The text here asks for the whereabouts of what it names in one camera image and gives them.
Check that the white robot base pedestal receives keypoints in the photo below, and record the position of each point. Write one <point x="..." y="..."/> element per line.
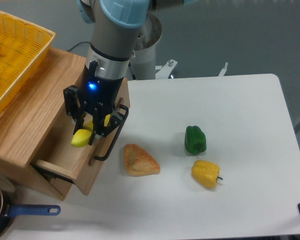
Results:
<point x="142" y="64"/>

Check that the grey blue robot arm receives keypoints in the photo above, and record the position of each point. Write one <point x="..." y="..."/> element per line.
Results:
<point x="117" y="26"/>

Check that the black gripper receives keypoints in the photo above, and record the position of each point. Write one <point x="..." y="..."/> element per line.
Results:
<point x="96" y="96"/>

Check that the green bell pepper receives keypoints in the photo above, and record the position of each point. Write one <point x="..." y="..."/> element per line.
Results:
<point x="195" y="140"/>

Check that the blue handled black pan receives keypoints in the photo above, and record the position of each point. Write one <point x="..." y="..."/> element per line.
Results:
<point x="10" y="207"/>

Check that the black drawer handle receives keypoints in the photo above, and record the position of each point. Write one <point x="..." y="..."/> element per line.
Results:
<point x="114" y="140"/>

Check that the white metal bracket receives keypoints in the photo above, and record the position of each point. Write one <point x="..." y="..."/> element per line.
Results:
<point x="223" y="70"/>

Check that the open wooden top drawer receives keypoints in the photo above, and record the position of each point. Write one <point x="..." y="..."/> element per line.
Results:
<point x="64" y="165"/>

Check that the yellow bell pepper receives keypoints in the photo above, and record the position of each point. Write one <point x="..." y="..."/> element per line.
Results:
<point x="206" y="173"/>

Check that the yellow plastic basket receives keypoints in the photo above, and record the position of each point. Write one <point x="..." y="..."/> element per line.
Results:
<point x="23" y="47"/>

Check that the triangular toasted bread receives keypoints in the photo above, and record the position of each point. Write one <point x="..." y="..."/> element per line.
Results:
<point x="138" y="162"/>

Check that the wooden drawer cabinet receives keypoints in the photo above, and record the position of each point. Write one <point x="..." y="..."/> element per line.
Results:
<point x="25" y="123"/>

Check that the yellow banana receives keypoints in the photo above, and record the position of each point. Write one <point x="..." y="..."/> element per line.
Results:
<point x="82" y="136"/>

